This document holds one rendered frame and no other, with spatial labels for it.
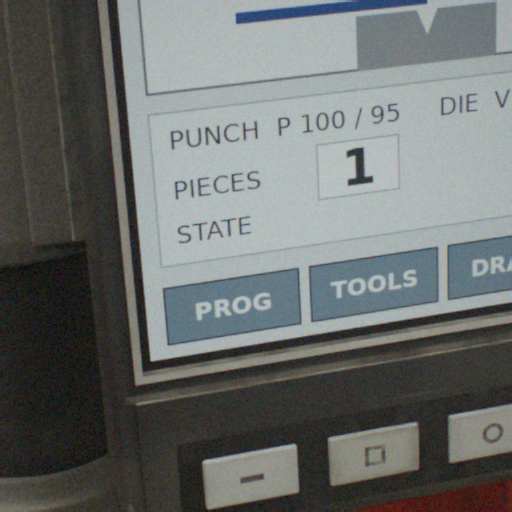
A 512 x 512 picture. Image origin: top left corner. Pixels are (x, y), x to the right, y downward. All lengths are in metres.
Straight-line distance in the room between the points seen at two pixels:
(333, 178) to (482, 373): 0.10
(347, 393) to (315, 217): 0.07
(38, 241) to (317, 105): 0.16
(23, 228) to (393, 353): 0.17
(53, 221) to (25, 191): 0.02
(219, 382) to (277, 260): 0.05
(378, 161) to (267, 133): 0.04
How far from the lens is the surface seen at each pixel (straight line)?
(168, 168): 0.47
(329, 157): 0.48
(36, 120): 0.57
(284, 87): 0.47
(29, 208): 0.58
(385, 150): 0.49
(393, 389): 0.52
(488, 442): 0.54
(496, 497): 1.06
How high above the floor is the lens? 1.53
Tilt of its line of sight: 21 degrees down
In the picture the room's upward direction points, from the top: 3 degrees counter-clockwise
